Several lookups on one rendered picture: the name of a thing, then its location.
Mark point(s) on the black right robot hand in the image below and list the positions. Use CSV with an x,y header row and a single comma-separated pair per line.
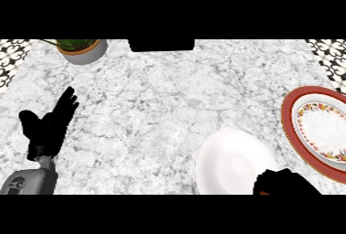
x,y
284,182

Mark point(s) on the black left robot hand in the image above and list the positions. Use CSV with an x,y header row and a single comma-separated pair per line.
x,y
51,125

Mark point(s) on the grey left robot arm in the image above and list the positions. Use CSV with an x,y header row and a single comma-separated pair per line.
x,y
31,179

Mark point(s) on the plain white plate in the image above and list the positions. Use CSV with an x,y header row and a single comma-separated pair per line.
x,y
233,163

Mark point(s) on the white floral-rimmed plate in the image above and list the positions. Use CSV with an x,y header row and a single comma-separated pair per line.
x,y
323,129

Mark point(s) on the red placemat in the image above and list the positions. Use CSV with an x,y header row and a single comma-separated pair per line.
x,y
289,122

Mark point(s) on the grey potted green plant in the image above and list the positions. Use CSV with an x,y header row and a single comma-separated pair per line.
x,y
82,48

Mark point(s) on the black appliance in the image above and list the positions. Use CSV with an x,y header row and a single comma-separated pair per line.
x,y
162,44

